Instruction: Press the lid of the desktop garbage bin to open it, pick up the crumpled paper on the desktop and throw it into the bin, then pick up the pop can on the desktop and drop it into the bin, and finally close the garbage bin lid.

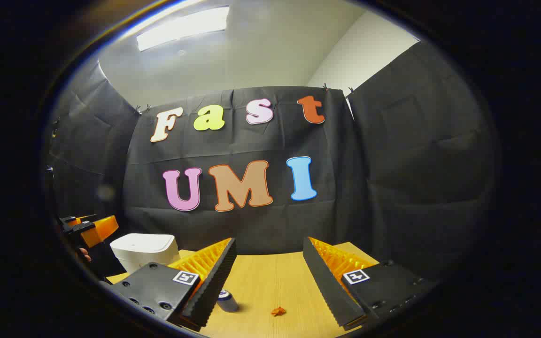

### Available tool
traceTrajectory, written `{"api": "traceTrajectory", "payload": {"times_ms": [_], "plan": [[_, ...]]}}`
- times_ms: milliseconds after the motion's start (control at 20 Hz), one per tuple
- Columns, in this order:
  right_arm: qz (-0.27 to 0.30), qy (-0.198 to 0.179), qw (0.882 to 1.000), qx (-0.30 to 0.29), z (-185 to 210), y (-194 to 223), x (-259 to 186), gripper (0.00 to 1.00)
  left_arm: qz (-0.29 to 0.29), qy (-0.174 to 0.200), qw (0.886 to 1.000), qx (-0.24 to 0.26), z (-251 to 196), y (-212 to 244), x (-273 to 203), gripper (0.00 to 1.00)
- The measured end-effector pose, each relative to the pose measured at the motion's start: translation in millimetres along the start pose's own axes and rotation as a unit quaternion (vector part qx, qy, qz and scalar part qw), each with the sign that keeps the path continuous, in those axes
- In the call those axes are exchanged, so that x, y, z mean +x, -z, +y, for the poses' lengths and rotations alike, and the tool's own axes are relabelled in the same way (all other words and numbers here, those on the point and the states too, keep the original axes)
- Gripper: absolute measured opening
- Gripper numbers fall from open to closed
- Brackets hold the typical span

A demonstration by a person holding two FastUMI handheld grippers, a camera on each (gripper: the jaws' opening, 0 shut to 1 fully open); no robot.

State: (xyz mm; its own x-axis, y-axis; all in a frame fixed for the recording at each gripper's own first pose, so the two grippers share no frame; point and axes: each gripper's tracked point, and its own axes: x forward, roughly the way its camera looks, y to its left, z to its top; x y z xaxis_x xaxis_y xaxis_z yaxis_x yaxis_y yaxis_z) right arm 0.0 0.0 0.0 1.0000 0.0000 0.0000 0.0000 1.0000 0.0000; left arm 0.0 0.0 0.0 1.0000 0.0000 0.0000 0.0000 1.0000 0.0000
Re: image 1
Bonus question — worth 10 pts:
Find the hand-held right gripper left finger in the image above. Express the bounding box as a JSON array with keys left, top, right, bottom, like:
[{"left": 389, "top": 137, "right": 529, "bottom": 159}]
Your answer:
[{"left": 109, "top": 237, "right": 237, "bottom": 331}]

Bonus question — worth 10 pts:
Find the white desktop garbage bin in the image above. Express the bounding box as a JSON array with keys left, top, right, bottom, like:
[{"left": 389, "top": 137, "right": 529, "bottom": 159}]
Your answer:
[{"left": 110, "top": 233, "right": 180, "bottom": 275}]

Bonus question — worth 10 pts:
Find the black backdrop cloth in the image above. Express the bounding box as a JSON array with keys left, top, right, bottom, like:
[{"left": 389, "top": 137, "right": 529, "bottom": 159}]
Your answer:
[{"left": 45, "top": 40, "right": 501, "bottom": 282}]

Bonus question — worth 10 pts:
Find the wooden desktop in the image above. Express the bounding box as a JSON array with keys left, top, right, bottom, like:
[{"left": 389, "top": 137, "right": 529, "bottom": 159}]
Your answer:
[{"left": 106, "top": 242, "right": 379, "bottom": 338}]

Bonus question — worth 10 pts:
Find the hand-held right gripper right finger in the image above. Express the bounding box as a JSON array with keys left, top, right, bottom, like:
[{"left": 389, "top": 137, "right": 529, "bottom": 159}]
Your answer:
[{"left": 302, "top": 236, "right": 439, "bottom": 329}]

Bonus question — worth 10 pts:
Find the ceiling light panel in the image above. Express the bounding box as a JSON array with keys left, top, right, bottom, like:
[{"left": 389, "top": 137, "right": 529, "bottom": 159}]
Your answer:
[{"left": 137, "top": 6, "right": 230, "bottom": 51}]

